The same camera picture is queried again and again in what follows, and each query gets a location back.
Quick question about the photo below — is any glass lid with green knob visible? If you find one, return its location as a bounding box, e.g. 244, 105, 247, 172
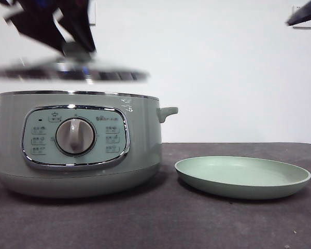
0, 43, 150, 84

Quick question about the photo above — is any pale green round plate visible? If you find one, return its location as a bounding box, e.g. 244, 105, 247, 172
174, 155, 311, 200

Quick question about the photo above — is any white wall socket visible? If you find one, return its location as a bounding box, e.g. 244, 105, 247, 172
86, 2, 97, 26
291, 5, 311, 30

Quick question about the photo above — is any pale green electric steamer pot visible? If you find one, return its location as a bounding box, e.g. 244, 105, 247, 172
0, 90, 179, 199

